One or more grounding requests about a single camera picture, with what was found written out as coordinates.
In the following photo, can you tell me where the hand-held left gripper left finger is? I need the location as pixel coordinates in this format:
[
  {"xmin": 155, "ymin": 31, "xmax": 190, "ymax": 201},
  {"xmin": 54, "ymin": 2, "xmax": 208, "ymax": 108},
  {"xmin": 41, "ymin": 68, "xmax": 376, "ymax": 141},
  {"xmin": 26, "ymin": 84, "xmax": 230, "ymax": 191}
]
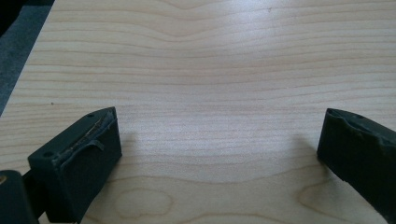
[{"xmin": 27, "ymin": 105, "xmax": 123, "ymax": 224}]

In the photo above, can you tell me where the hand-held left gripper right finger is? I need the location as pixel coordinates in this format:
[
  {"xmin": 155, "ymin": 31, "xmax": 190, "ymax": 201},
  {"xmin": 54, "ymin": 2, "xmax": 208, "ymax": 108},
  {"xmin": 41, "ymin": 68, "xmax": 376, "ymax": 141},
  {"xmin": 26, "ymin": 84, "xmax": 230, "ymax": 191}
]
[{"xmin": 317, "ymin": 107, "xmax": 396, "ymax": 224}]

